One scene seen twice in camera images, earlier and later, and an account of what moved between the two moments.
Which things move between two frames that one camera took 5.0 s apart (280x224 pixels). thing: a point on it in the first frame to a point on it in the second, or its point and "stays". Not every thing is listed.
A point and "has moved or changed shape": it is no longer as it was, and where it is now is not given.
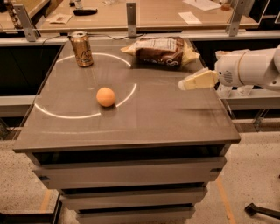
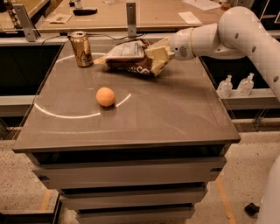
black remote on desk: [85, 11] stays
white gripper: [227, 71] to [179, 45]
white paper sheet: [190, 18] stays
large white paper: [204, 4] stays
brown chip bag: [161, 52] has moved or changed shape
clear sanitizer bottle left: [224, 91] stays
